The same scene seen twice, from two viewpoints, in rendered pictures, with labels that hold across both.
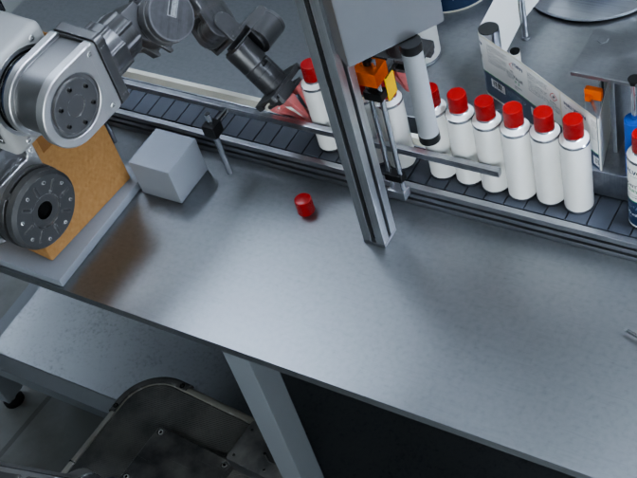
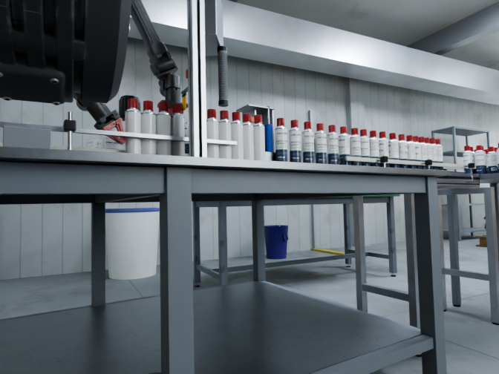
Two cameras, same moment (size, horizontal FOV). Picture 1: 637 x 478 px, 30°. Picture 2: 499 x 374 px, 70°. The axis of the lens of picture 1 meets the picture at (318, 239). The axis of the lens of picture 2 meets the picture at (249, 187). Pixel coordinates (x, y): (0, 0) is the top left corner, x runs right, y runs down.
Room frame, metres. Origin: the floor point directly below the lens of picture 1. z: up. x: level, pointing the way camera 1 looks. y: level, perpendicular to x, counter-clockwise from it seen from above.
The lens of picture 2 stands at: (0.99, 0.95, 0.72)
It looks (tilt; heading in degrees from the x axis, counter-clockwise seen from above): 3 degrees up; 286
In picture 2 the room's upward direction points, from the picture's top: 1 degrees counter-clockwise
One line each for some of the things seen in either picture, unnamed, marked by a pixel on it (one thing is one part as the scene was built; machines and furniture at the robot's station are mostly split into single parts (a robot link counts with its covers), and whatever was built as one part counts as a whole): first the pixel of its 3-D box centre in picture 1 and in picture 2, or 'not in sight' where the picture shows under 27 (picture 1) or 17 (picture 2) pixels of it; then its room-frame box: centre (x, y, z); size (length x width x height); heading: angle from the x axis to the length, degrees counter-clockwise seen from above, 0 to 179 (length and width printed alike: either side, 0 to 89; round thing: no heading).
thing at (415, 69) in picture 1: (420, 91); (223, 76); (1.41, -0.23, 1.18); 0.04 x 0.04 x 0.21
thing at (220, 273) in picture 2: not in sight; (297, 237); (1.47, -2.39, 0.40); 1.90 x 0.75 x 0.80; 42
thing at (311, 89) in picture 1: (320, 104); (133, 129); (1.69, -0.08, 0.98); 0.05 x 0.05 x 0.20
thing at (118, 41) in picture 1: (106, 48); not in sight; (1.41, 0.20, 1.45); 0.09 x 0.08 x 0.12; 42
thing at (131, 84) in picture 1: (244, 112); (82, 130); (1.77, 0.06, 0.96); 1.07 x 0.01 x 0.01; 47
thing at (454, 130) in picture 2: not in sight; (463, 184); (-1.11, -6.60, 1.02); 1.09 x 0.45 x 2.05; 42
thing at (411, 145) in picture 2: not in sight; (410, 153); (0.65, -1.18, 0.98); 0.05 x 0.05 x 0.20
